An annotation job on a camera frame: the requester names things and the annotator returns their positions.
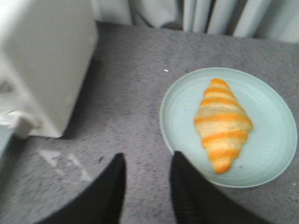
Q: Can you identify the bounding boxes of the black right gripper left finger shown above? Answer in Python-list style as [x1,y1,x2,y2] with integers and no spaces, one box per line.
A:
[39,153,126,224]

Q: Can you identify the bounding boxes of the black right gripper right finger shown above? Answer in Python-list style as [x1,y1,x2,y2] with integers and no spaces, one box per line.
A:
[170,151,268,224]

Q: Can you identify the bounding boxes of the striped golden croissant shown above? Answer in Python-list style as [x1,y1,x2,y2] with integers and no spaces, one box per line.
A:
[193,78,253,174]

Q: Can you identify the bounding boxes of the white toaster oven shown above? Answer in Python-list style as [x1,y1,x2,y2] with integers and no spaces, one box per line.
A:
[0,0,98,152]

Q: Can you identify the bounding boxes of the light green round plate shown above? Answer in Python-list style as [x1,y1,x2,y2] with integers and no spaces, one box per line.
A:
[159,68,298,188]

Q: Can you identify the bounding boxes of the light grey curtain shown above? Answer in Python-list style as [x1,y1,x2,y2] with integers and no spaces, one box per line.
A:
[92,0,299,43]

